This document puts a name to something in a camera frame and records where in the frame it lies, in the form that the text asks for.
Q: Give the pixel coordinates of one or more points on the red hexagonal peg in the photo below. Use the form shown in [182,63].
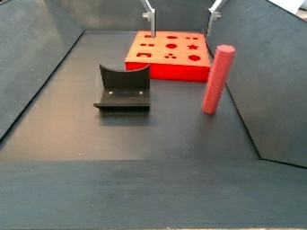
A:
[218,77]

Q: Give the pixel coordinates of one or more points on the red shape sorting board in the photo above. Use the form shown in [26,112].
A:
[177,55]

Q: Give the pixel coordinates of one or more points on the black curved holder stand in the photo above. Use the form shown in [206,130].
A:
[126,89]

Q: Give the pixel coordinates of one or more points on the left grey camera mount bracket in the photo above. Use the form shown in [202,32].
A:
[150,15]

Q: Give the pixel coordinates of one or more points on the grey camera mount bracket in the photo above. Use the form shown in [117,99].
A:
[214,13]
[150,15]

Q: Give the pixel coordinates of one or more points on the right grey camera mount bracket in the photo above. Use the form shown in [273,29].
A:
[214,13]

